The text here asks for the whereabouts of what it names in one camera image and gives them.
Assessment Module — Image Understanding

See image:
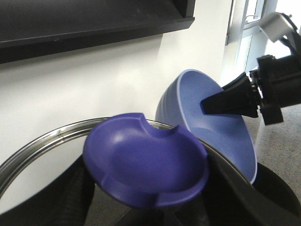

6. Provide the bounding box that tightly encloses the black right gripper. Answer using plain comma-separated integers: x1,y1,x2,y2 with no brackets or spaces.
201,55,301,125

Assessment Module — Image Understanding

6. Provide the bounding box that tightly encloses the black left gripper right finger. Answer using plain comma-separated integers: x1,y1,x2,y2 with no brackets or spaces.
171,144,301,226

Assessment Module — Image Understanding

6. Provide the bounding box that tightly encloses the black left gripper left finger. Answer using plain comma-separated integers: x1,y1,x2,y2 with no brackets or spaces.
0,157,94,226

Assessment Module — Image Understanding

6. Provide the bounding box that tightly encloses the light blue plastic bowl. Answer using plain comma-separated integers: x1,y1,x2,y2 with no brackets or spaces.
155,69,257,183

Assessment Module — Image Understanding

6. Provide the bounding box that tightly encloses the glass lid with blue knob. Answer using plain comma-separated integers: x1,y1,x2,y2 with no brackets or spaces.
0,112,255,226

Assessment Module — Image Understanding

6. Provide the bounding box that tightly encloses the black range hood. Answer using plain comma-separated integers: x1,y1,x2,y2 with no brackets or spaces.
0,0,195,64

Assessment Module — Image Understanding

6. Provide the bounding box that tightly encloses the window frame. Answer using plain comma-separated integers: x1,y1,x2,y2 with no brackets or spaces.
222,0,264,73

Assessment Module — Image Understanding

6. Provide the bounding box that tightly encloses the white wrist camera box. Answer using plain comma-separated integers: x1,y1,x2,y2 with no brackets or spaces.
258,12,294,42

